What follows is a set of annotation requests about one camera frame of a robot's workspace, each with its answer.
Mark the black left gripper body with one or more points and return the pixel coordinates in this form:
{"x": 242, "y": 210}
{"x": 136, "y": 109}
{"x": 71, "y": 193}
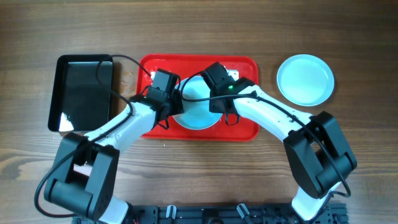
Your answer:
{"x": 177, "y": 101}

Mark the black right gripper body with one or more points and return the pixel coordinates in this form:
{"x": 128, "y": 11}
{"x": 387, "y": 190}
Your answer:
{"x": 220, "y": 106}

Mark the white plate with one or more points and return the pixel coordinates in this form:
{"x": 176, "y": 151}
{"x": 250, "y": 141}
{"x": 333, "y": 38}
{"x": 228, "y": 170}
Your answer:
{"x": 196, "y": 115}
{"x": 305, "y": 80}

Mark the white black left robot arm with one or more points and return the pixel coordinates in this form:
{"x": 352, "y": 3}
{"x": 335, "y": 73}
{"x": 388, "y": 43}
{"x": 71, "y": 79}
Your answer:
{"x": 83, "y": 174}

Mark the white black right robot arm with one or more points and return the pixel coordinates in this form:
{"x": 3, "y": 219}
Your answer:
{"x": 319, "y": 155}

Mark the red plastic tray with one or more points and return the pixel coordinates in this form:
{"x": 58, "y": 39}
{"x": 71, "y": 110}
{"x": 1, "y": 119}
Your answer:
{"x": 185, "y": 65}

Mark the black rectangular water tray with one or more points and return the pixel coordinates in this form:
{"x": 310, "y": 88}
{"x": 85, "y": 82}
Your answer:
{"x": 80, "y": 97}

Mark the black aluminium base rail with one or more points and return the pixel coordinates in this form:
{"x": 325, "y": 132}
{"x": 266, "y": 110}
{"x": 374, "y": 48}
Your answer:
{"x": 264, "y": 214}

